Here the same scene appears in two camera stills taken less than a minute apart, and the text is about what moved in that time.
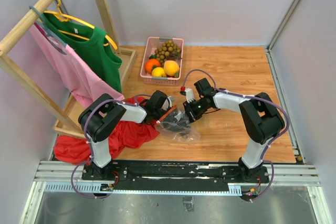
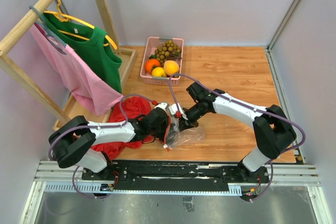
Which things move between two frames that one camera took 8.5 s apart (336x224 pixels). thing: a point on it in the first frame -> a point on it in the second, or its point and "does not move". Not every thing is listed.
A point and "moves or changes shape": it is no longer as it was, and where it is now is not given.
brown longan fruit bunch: (167, 50) does not move
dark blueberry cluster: (177, 121) moves or changes shape
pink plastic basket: (151, 44) does not move
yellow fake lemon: (158, 72) does not move
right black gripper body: (195, 108) -> (192, 120)
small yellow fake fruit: (171, 67) does not move
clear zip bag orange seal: (175, 122) moves or changes shape
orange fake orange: (149, 64) does not move
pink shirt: (85, 83) does not move
